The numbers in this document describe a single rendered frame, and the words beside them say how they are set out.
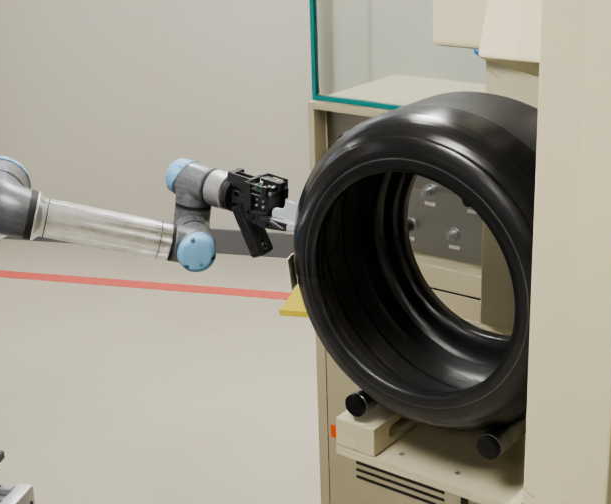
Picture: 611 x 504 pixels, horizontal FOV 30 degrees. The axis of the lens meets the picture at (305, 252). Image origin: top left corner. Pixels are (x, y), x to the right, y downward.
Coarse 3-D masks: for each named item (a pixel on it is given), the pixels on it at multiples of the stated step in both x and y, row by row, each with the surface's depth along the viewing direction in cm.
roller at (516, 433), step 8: (504, 424) 203; (512, 424) 203; (520, 424) 205; (488, 432) 201; (496, 432) 200; (504, 432) 201; (512, 432) 202; (520, 432) 204; (480, 440) 200; (488, 440) 199; (496, 440) 199; (504, 440) 200; (512, 440) 202; (480, 448) 200; (488, 448) 199; (496, 448) 198; (504, 448) 200; (488, 456) 200; (496, 456) 199
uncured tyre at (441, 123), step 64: (384, 128) 193; (448, 128) 187; (512, 128) 189; (320, 192) 202; (384, 192) 228; (512, 192) 181; (320, 256) 209; (384, 256) 232; (512, 256) 182; (320, 320) 211; (384, 320) 230; (448, 320) 228; (384, 384) 206; (448, 384) 221; (512, 384) 189
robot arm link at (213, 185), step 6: (210, 174) 232; (216, 174) 231; (222, 174) 231; (210, 180) 231; (216, 180) 230; (222, 180) 230; (204, 186) 231; (210, 186) 230; (216, 186) 230; (222, 186) 230; (204, 192) 231; (210, 192) 230; (216, 192) 230; (204, 198) 232; (210, 198) 231; (216, 198) 230; (210, 204) 233; (216, 204) 231
